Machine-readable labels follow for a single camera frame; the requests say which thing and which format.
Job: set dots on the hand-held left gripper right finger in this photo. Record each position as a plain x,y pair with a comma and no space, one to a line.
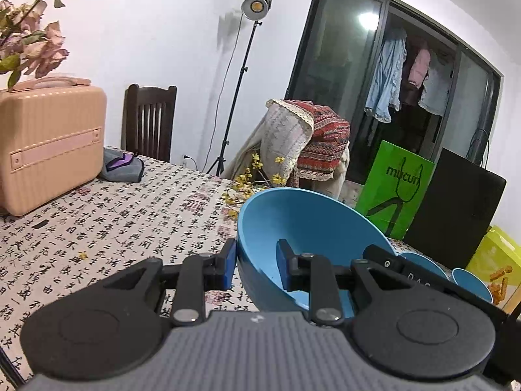
283,266

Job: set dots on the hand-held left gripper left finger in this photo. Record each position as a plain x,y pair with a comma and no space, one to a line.
230,264

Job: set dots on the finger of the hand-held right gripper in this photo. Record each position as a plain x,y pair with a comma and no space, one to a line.
382,258

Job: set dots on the blue bowl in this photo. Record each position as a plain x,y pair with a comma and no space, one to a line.
309,220
472,283
423,262

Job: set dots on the green paper bag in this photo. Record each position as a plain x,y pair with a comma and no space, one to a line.
386,195

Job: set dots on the yellow paper bag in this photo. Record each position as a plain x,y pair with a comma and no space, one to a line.
500,248

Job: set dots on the black paper bag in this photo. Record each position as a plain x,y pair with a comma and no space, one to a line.
456,203

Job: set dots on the yellow blossom branch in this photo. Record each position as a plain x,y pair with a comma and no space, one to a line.
244,181

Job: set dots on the chair draped with patterned blankets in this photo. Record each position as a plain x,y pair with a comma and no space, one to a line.
248,146

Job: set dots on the red patterned blanket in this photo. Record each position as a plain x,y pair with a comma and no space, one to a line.
325,146

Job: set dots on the white lace cloth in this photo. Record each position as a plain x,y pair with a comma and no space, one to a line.
285,138

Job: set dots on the grey and purple cloth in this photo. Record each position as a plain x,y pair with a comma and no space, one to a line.
122,173

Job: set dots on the hanging white garment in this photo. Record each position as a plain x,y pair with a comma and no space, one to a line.
437,89

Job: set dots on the hanging light blue shirt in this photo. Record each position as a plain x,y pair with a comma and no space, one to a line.
386,77

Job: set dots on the dark wooden chair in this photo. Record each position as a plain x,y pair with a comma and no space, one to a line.
148,93

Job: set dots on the hanging pink garment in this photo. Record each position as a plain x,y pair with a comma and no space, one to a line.
419,69

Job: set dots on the studio light on tripod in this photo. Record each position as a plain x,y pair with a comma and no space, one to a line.
244,69

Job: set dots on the black framed glass door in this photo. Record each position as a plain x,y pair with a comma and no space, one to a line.
338,49

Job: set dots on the pink hard-shell suitcase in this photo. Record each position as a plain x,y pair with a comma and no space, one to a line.
49,130

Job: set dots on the dried rose bouquet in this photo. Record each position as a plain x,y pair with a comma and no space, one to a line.
44,53

